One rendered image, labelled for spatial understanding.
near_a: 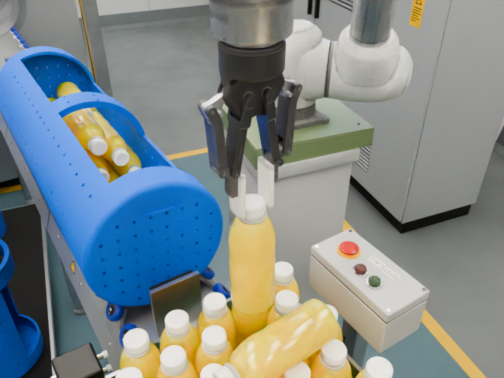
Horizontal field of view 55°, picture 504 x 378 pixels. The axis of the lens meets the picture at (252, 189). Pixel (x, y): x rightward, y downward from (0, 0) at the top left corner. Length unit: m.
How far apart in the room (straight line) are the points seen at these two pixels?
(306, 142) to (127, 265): 0.64
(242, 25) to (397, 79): 0.87
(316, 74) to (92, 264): 0.76
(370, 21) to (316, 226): 0.65
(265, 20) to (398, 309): 0.53
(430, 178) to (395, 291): 1.79
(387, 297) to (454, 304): 1.63
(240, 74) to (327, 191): 0.99
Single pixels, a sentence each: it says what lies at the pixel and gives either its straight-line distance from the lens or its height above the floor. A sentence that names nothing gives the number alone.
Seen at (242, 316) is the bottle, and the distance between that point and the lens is 0.88.
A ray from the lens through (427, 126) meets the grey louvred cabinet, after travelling 2.42.
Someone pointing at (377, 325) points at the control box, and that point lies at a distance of 0.87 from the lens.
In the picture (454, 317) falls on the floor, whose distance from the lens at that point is 2.42.
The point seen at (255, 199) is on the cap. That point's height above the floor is 1.32.
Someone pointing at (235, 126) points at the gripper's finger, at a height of 1.45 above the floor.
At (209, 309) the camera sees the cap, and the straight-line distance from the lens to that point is 0.83.
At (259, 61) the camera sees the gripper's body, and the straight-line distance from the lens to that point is 0.53.
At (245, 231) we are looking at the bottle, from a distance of 0.66.
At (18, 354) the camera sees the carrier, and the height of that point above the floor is 0.26.
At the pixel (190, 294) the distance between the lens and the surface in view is 0.97.
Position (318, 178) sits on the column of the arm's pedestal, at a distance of 1.44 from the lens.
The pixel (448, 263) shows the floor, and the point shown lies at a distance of 2.68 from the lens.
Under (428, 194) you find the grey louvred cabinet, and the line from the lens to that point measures 2.70.
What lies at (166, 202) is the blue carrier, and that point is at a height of 1.19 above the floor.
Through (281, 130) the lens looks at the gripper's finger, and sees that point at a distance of 0.63.
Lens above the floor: 1.71
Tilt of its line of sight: 35 degrees down
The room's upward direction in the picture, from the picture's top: straight up
